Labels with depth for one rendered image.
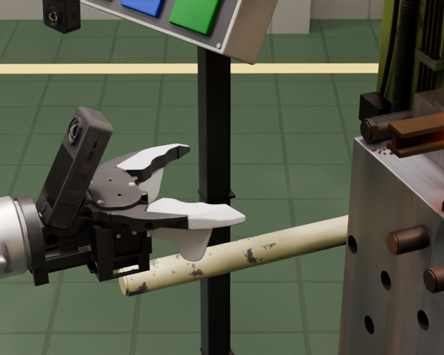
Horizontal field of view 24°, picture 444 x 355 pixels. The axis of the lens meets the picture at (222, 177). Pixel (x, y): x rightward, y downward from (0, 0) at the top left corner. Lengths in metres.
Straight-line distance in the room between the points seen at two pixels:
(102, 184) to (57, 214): 0.06
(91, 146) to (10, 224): 0.10
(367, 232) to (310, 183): 1.70
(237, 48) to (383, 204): 0.32
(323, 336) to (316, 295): 0.16
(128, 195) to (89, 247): 0.07
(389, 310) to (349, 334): 0.14
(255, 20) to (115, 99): 2.09
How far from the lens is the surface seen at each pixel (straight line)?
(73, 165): 0.95
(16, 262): 0.96
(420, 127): 1.11
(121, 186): 1.00
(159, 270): 1.52
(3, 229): 0.95
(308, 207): 2.88
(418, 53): 1.48
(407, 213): 1.21
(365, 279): 1.34
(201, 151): 1.72
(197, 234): 0.97
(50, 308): 2.53
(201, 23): 1.43
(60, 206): 0.96
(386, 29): 1.58
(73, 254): 1.00
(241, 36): 1.42
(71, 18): 1.27
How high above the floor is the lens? 1.51
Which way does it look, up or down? 30 degrees down
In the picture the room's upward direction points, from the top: straight up
